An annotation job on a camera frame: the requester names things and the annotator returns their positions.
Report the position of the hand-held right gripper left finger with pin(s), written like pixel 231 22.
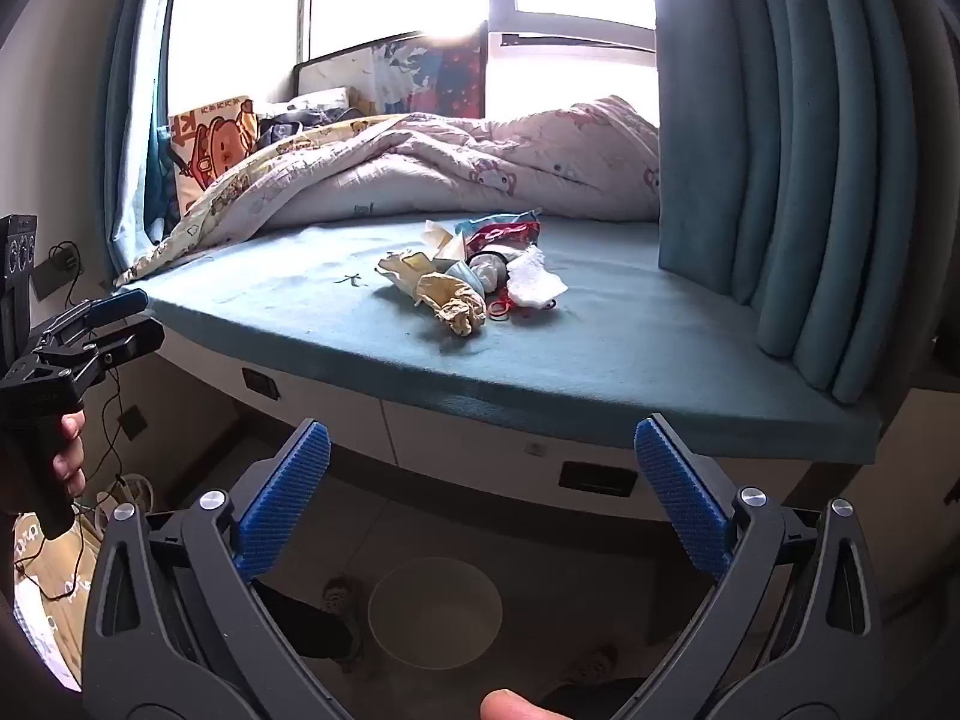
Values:
pixel 289 495

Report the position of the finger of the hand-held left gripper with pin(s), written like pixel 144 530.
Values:
pixel 116 305
pixel 131 345

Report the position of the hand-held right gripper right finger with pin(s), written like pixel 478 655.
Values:
pixel 679 495

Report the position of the white waste bin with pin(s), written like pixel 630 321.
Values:
pixel 435 615

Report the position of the beige paper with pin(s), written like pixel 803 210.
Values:
pixel 446 300

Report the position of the white tissue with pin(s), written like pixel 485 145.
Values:
pixel 534 281

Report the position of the white paper piece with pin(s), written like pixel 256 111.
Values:
pixel 444 236

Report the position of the red snack wrapper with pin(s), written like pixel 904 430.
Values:
pixel 499 231

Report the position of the person's left hand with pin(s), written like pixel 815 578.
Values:
pixel 71 457

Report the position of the person's right hand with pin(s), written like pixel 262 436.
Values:
pixel 514 709

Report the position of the person's left shoe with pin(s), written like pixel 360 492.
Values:
pixel 343 594

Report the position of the person's shoe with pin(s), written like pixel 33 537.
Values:
pixel 343 594
pixel 596 664

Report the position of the person's left leg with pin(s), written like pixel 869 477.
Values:
pixel 307 622

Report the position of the printed cardboard box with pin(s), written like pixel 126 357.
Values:
pixel 56 600

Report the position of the white bed base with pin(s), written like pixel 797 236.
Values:
pixel 450 442

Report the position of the blue mattress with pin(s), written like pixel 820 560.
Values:
pixel 337 330

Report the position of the narrow blue curtain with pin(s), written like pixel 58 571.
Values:
pixel 139 127

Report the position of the cartoon bear pillow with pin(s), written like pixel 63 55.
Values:
pixel 214 146

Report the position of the person's right shoe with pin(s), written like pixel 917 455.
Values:
pixel 596 664

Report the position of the dark clothes heap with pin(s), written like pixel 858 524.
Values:
pixel 307 124

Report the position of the wide blue curtain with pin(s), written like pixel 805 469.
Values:
pixel 795 165

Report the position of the printed quilt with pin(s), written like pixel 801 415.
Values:
pixel 450 157

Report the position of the printed headboard cushion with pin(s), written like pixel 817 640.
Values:
pixel 420 79

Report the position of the grey wall switch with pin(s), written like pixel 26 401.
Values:
pixel 133 422

